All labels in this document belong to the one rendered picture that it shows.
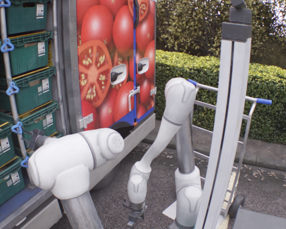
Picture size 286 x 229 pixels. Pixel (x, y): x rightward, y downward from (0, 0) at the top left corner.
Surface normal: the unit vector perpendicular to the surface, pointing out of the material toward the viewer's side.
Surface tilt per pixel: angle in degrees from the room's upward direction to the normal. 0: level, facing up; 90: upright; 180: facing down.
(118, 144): 64
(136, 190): 81
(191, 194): 5
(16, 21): 97
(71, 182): 74
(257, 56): 54
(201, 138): 8
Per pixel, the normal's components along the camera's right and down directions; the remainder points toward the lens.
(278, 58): -0.34, -0.25
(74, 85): 0.90, 0.17
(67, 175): 0.61, 0.04
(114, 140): 0.73, -0.18
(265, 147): -0.06, -0.86
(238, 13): -0.52, 0.33
